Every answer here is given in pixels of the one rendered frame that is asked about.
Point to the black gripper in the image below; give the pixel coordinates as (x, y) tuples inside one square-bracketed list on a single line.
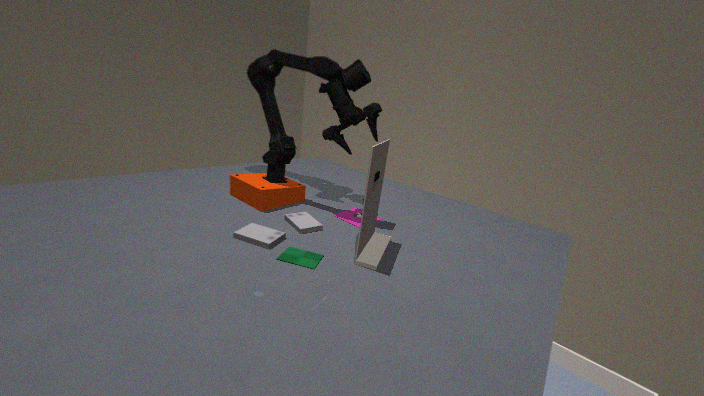
[(346, 111)]

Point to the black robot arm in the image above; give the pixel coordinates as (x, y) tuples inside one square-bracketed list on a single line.
[(282, 148)]

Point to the green flat rectangle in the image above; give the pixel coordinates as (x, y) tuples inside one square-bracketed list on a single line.
[(300, 257)]

